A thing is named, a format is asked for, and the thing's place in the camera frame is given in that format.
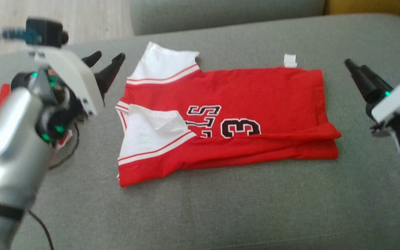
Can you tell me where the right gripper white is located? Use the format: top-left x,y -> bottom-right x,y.
345,59 -> 400,162

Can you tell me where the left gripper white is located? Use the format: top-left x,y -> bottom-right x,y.
11,47 -> 126,143

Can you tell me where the red white-trimmed jersey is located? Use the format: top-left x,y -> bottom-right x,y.
0,83 -> 73,150

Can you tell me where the red jersey with black number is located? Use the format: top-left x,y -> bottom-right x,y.
115,42 -> 342,188

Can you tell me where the yellow sofa backrest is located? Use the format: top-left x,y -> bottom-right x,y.
325,0 -> 400,30

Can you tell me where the large grey sofa seat cushion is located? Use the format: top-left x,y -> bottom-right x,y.
0,13 -> 400,250

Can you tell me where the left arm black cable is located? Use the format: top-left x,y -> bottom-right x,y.
28,123 -> 80,250

